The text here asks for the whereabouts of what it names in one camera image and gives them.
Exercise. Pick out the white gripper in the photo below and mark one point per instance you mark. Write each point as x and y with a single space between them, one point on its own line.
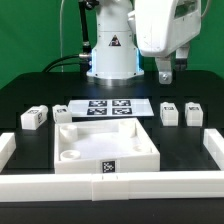
164 26

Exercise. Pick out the white square table top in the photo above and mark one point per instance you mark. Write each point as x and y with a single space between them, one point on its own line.
104 146

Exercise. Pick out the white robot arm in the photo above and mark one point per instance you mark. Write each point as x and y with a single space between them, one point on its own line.
130 29

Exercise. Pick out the white sheet with markers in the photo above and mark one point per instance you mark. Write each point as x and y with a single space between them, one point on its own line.
110 108

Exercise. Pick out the white U-shaped fence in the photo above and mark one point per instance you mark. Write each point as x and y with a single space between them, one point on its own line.
114 186

